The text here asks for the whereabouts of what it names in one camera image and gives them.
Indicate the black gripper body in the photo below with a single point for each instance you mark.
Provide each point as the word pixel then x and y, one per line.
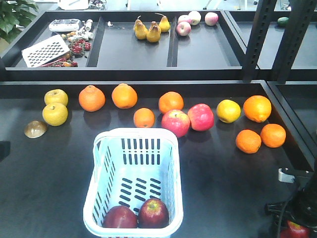
pixel 299 209

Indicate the dark red apple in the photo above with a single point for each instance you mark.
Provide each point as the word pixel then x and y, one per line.
pixel 120 217
pixel 153 214
pixel 294 230

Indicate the light blue plastic basket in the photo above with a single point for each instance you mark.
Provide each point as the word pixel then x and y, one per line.
pixel 132 165

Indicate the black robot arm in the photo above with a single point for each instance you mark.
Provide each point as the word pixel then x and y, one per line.
pixel 305 185

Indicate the small orange right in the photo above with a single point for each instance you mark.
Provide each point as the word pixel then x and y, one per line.
pixel 273 135

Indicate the small orange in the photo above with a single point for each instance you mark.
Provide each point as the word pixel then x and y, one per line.
pixel 248 141
pixel 144 118
pixel 273 135

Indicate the small orange left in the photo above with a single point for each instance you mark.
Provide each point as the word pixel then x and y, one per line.
pixel 248 141

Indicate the large navel orange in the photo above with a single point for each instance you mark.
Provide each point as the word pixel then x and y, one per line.
pixel 257 108

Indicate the yellow orange citrus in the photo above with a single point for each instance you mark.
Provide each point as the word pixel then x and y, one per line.
pixel 228 111

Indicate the pink red apple right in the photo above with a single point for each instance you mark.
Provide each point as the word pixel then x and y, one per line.
pixel 201 117

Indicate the pink red apple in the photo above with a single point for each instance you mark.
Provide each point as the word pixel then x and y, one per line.
pixel 201 117
pixel 177 122

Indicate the black wood display stand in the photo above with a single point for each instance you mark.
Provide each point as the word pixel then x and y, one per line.
pixel 44 180

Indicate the pink red apple left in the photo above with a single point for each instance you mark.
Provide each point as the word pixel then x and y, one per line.
pixel 177 122

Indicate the large orange back left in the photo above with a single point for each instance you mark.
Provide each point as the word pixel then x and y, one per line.
pixel 170 101

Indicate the small orange middle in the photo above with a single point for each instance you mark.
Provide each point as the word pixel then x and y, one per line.
pixel 144 118

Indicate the dimpled orange far left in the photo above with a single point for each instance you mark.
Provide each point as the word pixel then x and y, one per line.
pixel 91 98

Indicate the yellow apple lower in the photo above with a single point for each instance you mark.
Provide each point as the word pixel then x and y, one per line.
pixel 55 114

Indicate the yellow apple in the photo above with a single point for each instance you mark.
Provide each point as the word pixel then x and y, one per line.
pixel 55 114
pixel 56 96

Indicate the yellow apple upper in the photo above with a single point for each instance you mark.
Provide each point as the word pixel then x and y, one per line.
pixel 56 96

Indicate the brown bread bun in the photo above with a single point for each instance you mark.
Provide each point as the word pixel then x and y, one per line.
pixel 35 129

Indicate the white perforated grater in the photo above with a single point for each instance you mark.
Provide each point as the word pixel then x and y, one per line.
pixel 44 51

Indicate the green potted plant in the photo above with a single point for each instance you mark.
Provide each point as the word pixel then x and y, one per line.
pixel 14 13

